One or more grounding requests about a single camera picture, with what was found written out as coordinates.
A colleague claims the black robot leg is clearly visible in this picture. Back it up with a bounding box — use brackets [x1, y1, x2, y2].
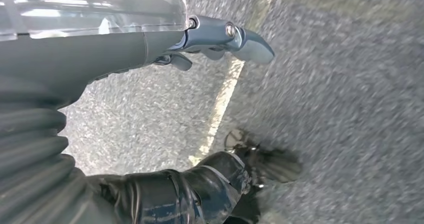
[87, 151, 263, 224]

